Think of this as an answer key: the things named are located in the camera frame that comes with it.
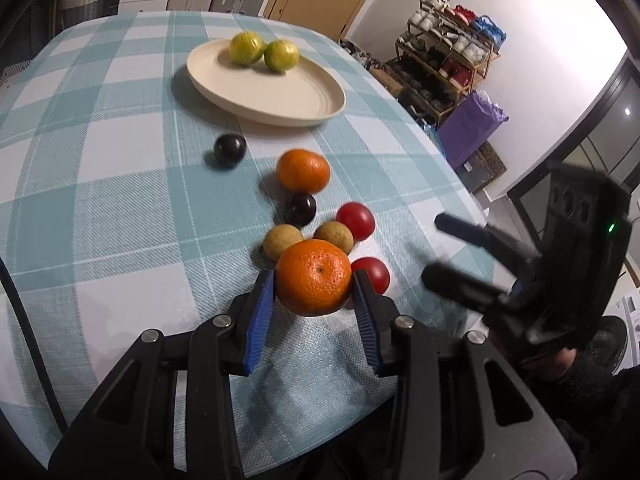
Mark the cream round plate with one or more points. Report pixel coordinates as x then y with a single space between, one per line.
280 95

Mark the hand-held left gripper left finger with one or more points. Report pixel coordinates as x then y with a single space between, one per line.
262 320

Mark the person's right hand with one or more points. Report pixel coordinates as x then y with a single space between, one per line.
557 362

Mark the blue plastic bag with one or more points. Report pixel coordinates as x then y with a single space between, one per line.
432 135

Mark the dark purple plum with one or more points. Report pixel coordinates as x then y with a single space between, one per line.
230 149
300 208

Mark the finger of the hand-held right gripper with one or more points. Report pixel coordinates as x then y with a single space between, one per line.
480 235
460 282

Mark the red cherry tomato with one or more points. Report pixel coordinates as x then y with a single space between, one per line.
356 220
376 274

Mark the wooden shoe rack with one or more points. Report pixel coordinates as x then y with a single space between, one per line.
440 65

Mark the woven floor mat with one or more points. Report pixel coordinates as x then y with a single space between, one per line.
487 165

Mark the orange mandarin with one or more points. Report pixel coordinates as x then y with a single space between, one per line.
314 277
303 171

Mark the brown kiwi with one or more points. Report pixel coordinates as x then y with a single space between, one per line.
282 241
334 233

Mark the person's right forearm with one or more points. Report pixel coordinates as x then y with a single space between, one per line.
595 410

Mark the green citrus fruit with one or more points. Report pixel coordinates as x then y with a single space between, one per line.
246 47
281 55

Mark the pile of shoes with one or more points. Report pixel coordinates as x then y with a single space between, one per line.
360 55

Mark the purple bag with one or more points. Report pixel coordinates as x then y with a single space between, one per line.
470 125

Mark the dark round object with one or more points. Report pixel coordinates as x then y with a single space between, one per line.
612 340

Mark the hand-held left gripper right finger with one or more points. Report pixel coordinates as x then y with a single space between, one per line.
367 325

